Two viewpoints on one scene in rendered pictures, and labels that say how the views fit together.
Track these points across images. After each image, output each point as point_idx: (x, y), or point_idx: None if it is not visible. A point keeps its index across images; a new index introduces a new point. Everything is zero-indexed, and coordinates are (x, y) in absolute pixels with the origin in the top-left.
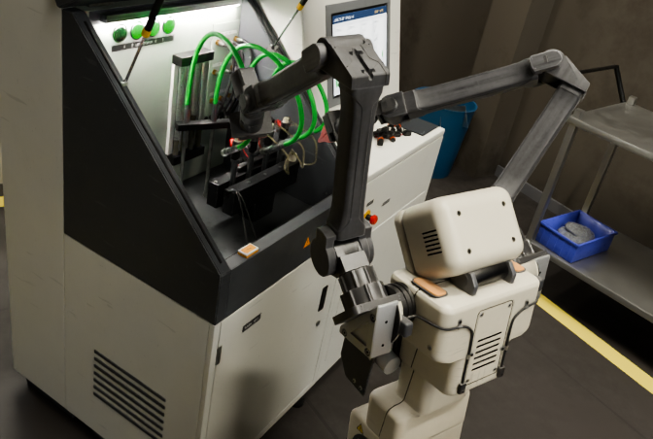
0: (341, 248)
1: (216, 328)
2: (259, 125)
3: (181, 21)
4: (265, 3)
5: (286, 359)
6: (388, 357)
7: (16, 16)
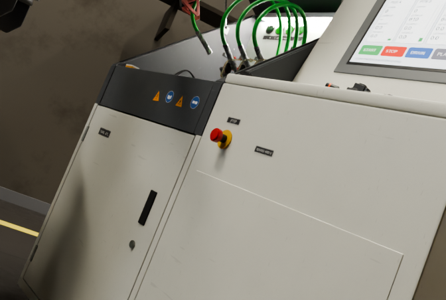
0: None
1: (94, 105)
2: None
3: (310, 29)
4: None
5: (99, 241)
6: None
7: None
